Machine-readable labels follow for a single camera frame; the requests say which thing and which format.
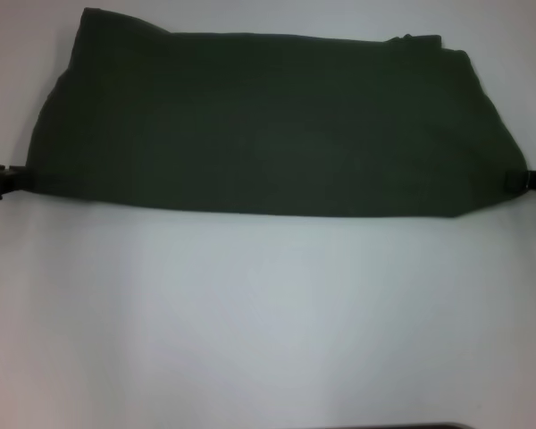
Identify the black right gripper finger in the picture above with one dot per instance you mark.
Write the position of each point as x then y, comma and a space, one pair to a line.
533, 179

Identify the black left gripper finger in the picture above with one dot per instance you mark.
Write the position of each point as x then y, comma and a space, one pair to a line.
20, 179

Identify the dark green FREE t-shirt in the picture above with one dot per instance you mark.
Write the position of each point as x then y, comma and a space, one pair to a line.
272, 134

